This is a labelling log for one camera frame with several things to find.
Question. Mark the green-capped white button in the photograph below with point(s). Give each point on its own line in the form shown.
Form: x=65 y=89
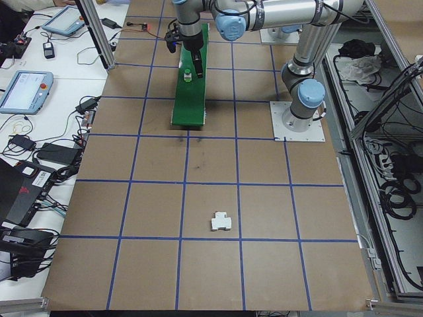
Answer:
x=187 y=77

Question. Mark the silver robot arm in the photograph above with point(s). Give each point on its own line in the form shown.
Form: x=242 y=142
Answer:
x=314 y=39

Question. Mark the person bare forearm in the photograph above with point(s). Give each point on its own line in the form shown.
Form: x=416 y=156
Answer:
x=64 y=2

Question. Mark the green conveyor belt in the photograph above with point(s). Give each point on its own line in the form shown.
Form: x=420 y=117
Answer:
x=190 y=105

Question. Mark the small board with red LED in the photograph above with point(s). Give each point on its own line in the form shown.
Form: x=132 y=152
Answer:
x=144 y=25

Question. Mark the small black round device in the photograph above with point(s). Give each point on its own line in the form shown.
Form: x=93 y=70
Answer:
x=113 y=43

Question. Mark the light blue teach pendant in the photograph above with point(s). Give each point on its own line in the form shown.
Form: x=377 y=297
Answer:
x=62 y=21
x=26 y=92

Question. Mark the black handheld remote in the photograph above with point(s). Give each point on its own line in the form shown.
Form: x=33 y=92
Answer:
x=49 y=50

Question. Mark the white T-shaped plastic block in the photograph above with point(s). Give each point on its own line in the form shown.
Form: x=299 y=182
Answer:
x=220 y=224

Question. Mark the black crumpled cloth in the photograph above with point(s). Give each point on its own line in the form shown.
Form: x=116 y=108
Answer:
x=357 y=46

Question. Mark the white crumpled cloth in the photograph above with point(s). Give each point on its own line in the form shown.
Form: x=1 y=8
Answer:
x=361 y=69

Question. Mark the large black power brick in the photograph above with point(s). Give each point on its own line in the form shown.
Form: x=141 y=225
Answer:
x=57 y=153

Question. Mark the small black power adapter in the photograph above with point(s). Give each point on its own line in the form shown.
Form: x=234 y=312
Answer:
x=23 y=142

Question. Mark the white power strip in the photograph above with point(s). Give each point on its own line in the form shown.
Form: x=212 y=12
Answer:
x=380 y=158

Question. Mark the black laptop with red logo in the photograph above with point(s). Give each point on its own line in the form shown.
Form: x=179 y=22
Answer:
x=20 y=195

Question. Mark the black electronics box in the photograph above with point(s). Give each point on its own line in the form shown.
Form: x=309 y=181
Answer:
x=23 y=247

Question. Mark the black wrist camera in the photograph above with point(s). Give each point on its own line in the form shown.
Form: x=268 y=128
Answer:
x=172 y=43

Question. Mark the white square base plate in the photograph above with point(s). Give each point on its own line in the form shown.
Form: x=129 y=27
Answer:
x=314 y=132
x=269 y=40

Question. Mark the aluminium profile post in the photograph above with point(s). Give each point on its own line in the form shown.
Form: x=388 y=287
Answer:
x=97 y=36

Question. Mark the V-shaped metal bar frame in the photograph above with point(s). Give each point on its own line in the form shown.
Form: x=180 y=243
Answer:
x=360 y=130

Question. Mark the small grey frame bracket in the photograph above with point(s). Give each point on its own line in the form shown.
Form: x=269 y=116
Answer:
x=373 y=261

